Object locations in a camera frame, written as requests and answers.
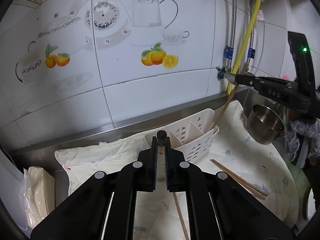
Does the wooden chopstick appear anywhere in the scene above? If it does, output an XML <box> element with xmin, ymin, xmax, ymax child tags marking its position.
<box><xmin>211</xmin><ymin>158</ymin><xmax>269</xmax><ymax>201</ymax></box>
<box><xmin>211</xmin><ymin>62</ymin><xmax>249</xmax><ymax>129</ymax></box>

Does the wooden chopstick crossing diagonal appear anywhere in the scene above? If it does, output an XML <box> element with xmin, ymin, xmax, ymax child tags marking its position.
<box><xmin>209</xmin><ymin>159</ymin><xmax>268</xmax><ymax>197</ymax></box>

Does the wooden chopstick vertical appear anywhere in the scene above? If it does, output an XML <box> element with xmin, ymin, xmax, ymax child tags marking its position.
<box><xmin>172</xmin><ymin>192</ymin><xmax>189</xmax><ymax>240</ymax></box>

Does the grey gloved hand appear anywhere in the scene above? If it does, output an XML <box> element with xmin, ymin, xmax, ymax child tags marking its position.
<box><xmin>285</xmin><ymin>108</ymin><xmax>319</xmax><ymax>162</ymax></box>

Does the bagged stack of napkins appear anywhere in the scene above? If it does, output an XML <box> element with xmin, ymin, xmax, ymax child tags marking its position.
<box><xmin>19</xmin><ymin>166</ymin><xmax>55</xmax><ymax>229</ymax></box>

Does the white plate red mark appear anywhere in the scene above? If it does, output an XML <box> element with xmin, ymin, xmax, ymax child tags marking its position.
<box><xmin>303</xmin><ymin>188</ymin><xmax>316</xmax><ymax>220</ymax></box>

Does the beige plastic utensil holder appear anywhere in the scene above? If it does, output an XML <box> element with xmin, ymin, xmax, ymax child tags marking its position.
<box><xmin>145</xmin><ymin>108</ymin><xmax>219</xmax><ymax>164</ymax></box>

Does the white quilted patterned mat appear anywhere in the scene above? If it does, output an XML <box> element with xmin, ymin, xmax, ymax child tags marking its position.
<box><xmin>55</xmin><ymin>101</ymin><xmax>299</xmax><ymax>239</ymax></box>

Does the white cutting board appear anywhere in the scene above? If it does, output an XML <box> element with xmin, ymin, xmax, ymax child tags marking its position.
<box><xmin>1</xmin><ymin>151</ymin><xmax>25</xmax><ymax>225</ymax></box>

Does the yellow corrugated gas hose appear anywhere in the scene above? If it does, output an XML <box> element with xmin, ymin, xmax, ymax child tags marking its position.
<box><xmin>226</xmin><ymin>0</ymin><xmax>262</xmax><ymax>94</ymax></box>

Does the red handle water valve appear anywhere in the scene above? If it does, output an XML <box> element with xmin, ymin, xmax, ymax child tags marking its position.
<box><xmin>216</xmin><ymin>67</ymin><xmax>236</xmax><ymax>85</ymax></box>

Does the right steel braided hose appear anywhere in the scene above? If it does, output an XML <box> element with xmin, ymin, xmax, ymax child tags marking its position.
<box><xmin>246</xmin><ymin>27</ymin><xmax>256</xmax><ymax>66</ymax></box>

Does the steel braided hose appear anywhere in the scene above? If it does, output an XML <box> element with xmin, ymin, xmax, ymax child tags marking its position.
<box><xmin>246</xmin><ymin>27</ymin><xmax>256</xmax><ymax>66</ymax></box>
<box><xmin>226</xmin><ymin>0</ymin><xmax>237</xmax><ymax>68</ymax></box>

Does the white thin hose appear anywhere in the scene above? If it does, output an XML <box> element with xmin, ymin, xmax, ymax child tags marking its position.
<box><xmin>248</xmin><ymin>0</ymin><xmax>266</xmax><ymax>74</ymax></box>

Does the left steel braided hose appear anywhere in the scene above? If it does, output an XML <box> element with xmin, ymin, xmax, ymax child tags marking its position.
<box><xmin>226</xmin><ymin>0</ymin><xmax>237</xmax><ymax>68</ymax></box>

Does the steel saucepan black handle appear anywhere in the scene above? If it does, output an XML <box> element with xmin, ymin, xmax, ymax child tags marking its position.
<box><xmin>247</xmin><ymin>104</ymin><xmax>284</xmax><ymax>145</ymax></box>

